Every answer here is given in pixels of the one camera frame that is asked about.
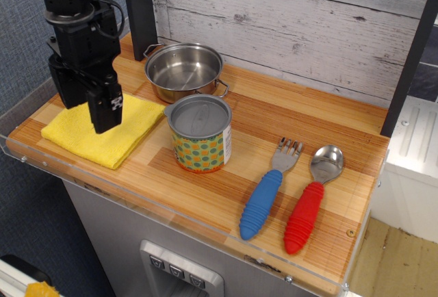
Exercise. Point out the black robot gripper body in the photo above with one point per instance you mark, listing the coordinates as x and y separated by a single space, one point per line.
84 48

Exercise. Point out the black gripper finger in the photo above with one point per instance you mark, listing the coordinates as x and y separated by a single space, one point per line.
106 106

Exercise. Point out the patterned tin can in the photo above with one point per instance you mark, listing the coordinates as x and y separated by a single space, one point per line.
200 127

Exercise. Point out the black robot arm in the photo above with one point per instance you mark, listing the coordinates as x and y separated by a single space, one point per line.
72 6

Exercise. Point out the stainless steel pot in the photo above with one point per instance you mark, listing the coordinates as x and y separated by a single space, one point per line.
179 70

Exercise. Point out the yellow folded cloth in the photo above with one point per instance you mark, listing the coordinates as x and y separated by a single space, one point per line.
73 130

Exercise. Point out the silver dispenser panel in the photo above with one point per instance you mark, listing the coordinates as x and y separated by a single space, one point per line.
170 274

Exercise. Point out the orange yellow object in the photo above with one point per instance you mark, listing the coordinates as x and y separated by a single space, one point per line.
41 289

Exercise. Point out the white ribbed appliance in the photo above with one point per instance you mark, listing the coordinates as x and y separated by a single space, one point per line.
405 196

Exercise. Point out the clear acrylic guard rail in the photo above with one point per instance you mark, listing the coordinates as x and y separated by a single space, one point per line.
151 206

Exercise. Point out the blue handled fork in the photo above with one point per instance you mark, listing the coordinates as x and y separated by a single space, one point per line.
258 207

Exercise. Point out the red handled spoon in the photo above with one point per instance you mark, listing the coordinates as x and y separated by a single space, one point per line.
326 165

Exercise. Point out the dark vertical post right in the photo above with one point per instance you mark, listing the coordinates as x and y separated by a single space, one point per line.
408 72

